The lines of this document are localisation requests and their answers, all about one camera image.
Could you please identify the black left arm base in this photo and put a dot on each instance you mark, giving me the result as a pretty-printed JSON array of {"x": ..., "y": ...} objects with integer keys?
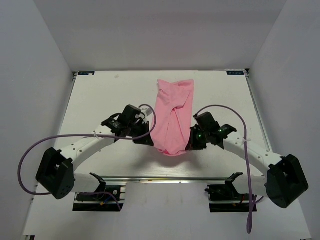
[{"x": 98, "y": 195}]

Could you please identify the pink t shirt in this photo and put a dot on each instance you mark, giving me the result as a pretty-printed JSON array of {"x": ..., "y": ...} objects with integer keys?
[{"x": 173, "y": 109}]

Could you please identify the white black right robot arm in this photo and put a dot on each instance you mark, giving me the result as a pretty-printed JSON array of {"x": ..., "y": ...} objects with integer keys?
[{"x": 282, "y": 180}]

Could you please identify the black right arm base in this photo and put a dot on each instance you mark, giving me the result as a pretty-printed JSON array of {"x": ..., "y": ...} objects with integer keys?
[{"x": 224, "y": 198}]

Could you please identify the blue label sticker left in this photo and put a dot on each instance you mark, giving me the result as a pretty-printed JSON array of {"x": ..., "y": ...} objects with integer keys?
[{"x": 86, "y": 73}]

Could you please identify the blue label sticker right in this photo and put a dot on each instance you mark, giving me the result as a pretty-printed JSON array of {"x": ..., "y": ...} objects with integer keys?
[{"x": 235, "y": 73}]

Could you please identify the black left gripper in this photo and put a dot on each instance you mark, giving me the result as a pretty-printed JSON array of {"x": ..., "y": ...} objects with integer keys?
[{"x": 147, "y": 140}]

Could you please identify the blue label sticker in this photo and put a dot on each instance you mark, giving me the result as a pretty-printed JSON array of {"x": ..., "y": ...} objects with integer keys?
[
  {"x": 86, "y": 73},
  {"x": 235, "y": 73}
]

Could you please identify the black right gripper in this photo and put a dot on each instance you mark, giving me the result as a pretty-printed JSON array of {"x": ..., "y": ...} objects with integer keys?
[{"x": 193, "y": 144}]

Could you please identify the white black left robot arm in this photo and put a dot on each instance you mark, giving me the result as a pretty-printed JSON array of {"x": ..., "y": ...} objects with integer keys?
[{"x": 57, "y": 170}]

